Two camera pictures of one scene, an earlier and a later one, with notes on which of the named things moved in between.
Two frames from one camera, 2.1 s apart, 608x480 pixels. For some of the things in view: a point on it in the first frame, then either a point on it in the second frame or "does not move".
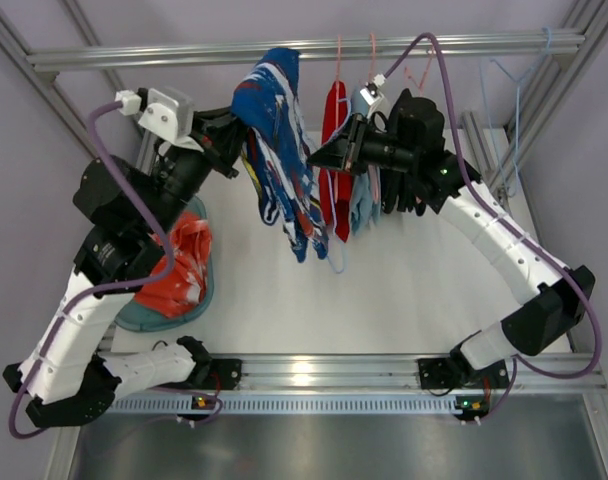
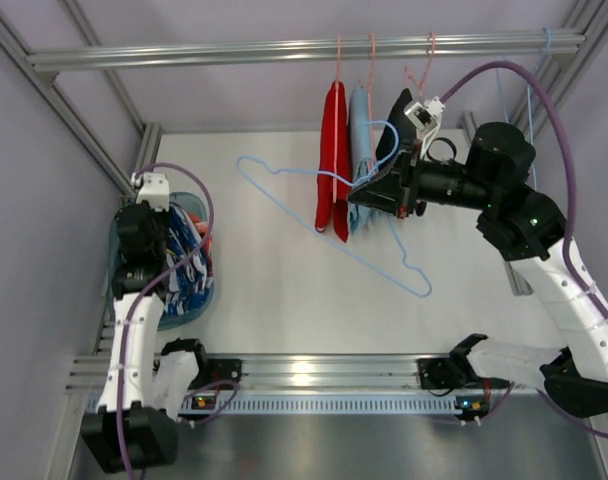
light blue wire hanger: x=341 y=268 to x=356 y=182
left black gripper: x=219 y=142 to x=147 y=215
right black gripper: x=357 y=145 to x=409 y=180
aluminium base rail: x=398 y=374 does not move
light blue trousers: x=365 y=185 does not move
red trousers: x=336 y=189 does not move
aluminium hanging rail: x=219 y=57 does not move
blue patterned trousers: x=278 y=146 to x=188 y=285
